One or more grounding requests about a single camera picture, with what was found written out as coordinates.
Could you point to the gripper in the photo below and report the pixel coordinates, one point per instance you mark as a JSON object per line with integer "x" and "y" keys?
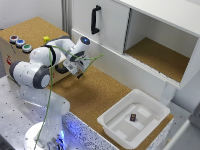
{"x": 74, "y": 66}

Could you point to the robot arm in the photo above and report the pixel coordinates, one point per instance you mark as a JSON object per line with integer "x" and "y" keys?
{"x": 30, "y": 71}

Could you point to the wooden drawer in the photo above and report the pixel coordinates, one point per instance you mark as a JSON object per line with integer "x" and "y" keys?
{"x": 67, "y": 77}

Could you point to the wooden drawer box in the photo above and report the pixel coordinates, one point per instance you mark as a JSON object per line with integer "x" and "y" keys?
{"x": 30, "y": 28}

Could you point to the yellow block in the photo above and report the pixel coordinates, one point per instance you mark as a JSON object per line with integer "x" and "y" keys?
{"x": 46, "y": 39}

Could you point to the green button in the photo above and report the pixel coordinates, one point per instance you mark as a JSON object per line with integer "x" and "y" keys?
{"x": 26, "y": 47}

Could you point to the white sliding door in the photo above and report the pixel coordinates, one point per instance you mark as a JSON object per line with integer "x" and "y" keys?
{"x": 111, "y": 23}

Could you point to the blue button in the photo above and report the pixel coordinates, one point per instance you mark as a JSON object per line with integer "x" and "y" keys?
{"x": 20, "y": 42}

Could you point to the red button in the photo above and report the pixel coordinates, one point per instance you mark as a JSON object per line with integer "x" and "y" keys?
{"x": 13, "y": 38}

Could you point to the white plastic box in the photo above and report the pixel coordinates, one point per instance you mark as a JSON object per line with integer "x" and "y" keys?
{"x": 116, "y": 125}

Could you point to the purple block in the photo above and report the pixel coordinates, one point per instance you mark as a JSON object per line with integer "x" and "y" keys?
{"x": 133, "y": 117}

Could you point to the white cabinet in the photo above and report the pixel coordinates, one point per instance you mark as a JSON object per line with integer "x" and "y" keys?
{"x": 156, "y": 71}

